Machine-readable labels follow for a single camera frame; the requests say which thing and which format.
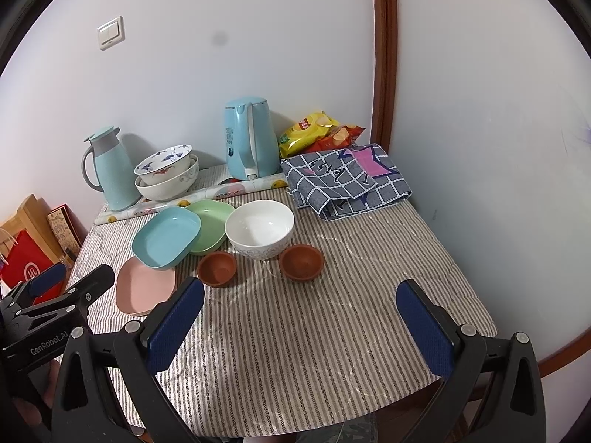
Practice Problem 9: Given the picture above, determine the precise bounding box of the light blue plastic plate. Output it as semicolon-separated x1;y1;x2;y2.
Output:
132;207;201;270

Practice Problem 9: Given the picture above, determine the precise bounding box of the brown clay bowl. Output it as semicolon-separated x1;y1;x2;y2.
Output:
279;244;325;282
197;252;238;288

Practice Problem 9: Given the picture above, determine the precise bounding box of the light green plastic plate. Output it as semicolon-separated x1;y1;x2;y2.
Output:
186;200;235;256

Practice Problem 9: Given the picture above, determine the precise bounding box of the white ceramic bowl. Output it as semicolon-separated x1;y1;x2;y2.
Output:
224;200;296;260

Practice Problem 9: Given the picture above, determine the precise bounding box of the red paper bag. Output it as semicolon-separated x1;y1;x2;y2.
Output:
1;228;61;289

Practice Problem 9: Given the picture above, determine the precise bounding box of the patterned kraft gift box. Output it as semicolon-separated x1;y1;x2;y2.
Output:
46;204;84;261

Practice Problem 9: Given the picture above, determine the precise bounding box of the pink plastic plate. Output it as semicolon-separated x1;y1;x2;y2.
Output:
115;257;176;316

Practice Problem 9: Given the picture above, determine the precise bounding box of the brown cardboard box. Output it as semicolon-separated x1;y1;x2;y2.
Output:
1;194;64;263

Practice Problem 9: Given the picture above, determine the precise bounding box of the light blue thermos jug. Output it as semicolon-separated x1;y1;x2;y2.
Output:
81;126;140;212

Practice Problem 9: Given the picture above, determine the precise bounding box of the large white porcelain bowl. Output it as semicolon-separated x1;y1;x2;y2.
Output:
134;154;199;202

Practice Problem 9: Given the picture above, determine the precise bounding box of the striped quilted table cover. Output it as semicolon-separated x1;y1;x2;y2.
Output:
55;186;499;439

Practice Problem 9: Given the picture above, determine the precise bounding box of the patterned white porcelain bowl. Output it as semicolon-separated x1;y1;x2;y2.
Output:
134;144;192;185

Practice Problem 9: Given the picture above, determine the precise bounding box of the fruit pattern table mat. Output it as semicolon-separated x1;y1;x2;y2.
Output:
93;164;288;225

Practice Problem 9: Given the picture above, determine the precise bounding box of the grey checked folded cloth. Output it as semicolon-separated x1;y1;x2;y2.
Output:
280;144;412;221

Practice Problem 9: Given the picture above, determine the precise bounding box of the light blue electric kettle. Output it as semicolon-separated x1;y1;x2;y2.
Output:
224;97;280;181

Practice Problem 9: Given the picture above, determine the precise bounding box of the red chips bag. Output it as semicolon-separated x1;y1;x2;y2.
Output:
304;124;365;153

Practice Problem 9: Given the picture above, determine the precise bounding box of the yellow chips bag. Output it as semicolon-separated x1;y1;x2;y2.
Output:
279;112;339;159

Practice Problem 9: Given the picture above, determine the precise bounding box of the white wall light switch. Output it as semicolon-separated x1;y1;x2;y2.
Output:
97;16;125;51

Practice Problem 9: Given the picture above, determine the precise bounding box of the brown wooden door frame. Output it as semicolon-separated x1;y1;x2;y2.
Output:
370;0;399;150

